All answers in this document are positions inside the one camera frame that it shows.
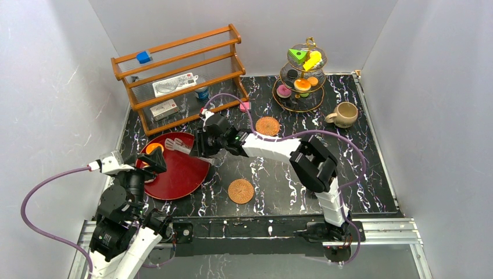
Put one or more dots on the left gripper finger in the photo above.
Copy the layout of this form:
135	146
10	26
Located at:
142	163
155	161

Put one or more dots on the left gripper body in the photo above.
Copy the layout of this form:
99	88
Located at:
145	164

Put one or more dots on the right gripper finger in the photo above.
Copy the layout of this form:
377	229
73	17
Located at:
209	145
196	149

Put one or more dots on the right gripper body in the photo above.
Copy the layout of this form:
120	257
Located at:
221	143

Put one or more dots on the orange donut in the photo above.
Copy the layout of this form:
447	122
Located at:
302	85
153	146

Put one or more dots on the metal tongs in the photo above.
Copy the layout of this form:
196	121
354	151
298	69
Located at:
178	145

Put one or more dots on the dark red round tray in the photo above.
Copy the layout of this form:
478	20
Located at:
183	176

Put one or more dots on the woven coaster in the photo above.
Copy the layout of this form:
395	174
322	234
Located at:
241	191
267	126

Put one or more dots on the pink donut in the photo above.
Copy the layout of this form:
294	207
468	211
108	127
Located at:
283	92

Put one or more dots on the black sandwich cookie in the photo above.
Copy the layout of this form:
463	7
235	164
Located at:
292	74

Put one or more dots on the round biscuit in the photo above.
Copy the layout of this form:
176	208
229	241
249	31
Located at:
313	81

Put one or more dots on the green cake wedge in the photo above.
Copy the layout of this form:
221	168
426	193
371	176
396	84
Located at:
297	56

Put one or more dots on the yellow cake slice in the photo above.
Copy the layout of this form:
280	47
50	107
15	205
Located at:
315	57

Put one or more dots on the beige mug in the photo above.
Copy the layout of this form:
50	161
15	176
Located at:
344	115

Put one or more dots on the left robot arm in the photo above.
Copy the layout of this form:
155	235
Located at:
124	235

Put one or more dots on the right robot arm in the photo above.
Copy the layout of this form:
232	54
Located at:
313	164

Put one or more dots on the pink eraser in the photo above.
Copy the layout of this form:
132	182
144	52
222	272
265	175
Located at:
245	106

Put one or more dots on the blue jar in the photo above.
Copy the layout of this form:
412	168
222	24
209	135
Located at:
202	93

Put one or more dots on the small white box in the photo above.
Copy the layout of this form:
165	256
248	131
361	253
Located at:
164	109

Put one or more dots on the wooden three-tier shelf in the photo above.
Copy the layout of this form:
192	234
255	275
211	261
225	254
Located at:
211	55

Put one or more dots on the white flat package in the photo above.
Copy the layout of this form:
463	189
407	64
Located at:
173	84

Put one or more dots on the glass three-tier dessert stand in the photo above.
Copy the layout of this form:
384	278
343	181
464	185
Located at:
295	103

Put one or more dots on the blue block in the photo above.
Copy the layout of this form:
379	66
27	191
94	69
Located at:
143	57

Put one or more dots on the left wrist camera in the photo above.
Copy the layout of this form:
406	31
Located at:
110	163

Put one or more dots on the black base frame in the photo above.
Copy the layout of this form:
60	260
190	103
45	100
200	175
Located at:
257	235

